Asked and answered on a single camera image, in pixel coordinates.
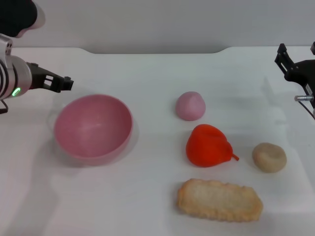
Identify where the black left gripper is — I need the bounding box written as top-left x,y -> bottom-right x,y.
26,62 -> 75,93

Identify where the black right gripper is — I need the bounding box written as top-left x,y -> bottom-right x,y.
274,41 -> 315,99

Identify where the pink plastic bowl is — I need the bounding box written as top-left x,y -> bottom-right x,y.
53,93 -> 134,167

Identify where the orange toy fruit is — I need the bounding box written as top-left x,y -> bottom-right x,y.
186,124 -> 241,168

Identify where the beige toy doughnut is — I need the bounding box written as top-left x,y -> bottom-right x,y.
252,142 -> 287,174

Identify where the pink toy bun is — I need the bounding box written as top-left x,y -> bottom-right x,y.
175,91 -> 206,122

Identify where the golden toy toast slice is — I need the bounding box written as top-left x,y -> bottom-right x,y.
176,178 -> 264,223

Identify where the left wrist camera housing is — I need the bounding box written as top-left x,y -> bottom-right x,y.
0,0 -> 46,39

